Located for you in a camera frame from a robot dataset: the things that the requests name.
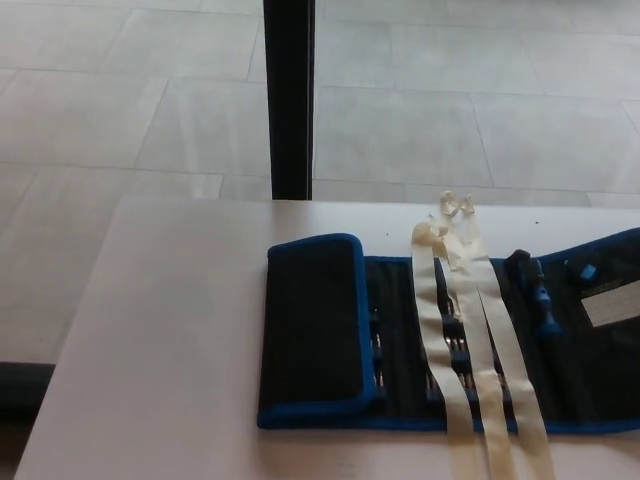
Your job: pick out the black blue-trimmed toolkit roll case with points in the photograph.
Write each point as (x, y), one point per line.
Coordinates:
(310, 325)

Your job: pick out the small blue cap piece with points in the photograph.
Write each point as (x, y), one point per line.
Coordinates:
(586, 272)

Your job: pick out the white label card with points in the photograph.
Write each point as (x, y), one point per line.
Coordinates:
(615, 306)

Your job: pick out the black vertical window post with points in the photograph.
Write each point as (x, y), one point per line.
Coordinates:
(289, 100)

